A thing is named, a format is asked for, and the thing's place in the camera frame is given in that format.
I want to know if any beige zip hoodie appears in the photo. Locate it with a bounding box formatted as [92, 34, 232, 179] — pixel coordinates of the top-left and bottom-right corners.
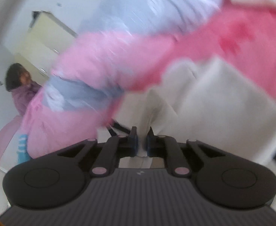
[97, 56, 276, 212]

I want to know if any blue pillow with stripes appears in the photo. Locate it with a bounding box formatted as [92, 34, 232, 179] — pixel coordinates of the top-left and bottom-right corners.
[17, 134, 32, 164]

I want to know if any pink white headboard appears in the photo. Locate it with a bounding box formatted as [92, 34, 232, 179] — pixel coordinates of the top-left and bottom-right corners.
[0, 116, 22, 161]

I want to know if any pink grey floral duvet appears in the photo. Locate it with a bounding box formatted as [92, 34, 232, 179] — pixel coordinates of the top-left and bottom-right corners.
[20, 0, 223, 159]

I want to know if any woman in purple jacket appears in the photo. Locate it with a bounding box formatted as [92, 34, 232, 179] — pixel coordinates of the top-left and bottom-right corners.
[5, 63, 41, 116]

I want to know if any cream wardrobe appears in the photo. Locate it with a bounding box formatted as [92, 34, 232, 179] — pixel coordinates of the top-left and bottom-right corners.
[15, 11, 77, 85]

